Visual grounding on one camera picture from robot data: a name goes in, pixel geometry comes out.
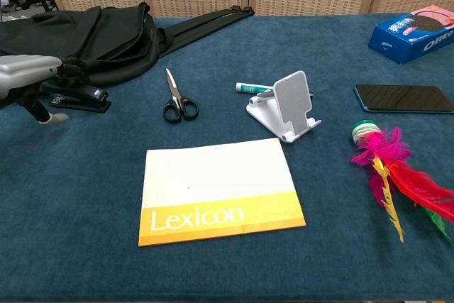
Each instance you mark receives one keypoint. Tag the black stapler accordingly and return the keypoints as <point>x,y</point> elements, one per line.
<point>88,95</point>

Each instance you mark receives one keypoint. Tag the blue table cloth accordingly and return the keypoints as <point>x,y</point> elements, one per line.
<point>88,182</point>

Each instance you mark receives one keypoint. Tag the white folding phone stand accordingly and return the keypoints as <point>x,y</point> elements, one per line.
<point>292,100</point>

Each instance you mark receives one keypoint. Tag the colourful feather shuttlecock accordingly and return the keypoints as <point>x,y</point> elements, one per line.
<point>386,147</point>

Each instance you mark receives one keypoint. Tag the yellow white Lexicon booklet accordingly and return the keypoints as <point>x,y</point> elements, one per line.
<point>216,175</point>

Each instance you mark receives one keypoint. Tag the black fabric bag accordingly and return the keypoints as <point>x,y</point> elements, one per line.
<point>106,40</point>

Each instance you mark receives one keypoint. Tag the blue Oreo cookie box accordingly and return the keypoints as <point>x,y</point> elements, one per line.
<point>401,45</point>

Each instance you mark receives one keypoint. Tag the black smartphone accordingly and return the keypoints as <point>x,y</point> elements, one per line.
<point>404,98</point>

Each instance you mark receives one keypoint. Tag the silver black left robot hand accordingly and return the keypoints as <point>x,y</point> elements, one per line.
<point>25,72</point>

